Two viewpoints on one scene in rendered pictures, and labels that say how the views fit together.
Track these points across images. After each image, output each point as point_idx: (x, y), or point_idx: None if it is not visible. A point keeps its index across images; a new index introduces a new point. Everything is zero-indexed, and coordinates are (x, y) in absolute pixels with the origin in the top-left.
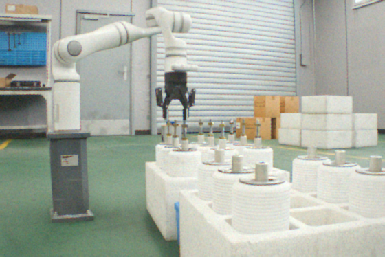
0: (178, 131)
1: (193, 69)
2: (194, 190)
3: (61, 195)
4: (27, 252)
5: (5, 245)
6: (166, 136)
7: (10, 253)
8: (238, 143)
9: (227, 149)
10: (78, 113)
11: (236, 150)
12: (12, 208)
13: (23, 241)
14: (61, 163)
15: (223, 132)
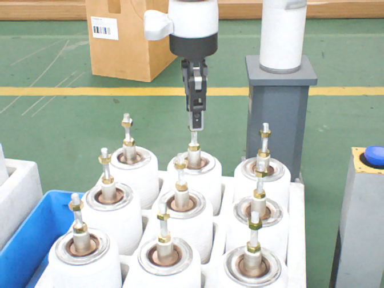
0: (352, 179)
1: (144, 34)
2: (23, 170)
3: (246, 138)
4: (147, 146)
5: (174, 135)
6: (347, 171)
7: (151, 139)
8: (182, 252)
9: (86, 195)
10: (272, 44)
11: (86, 208)
12: (325, 135)
13: (180, 144)
14: (248, 100)
15: (104, 171)
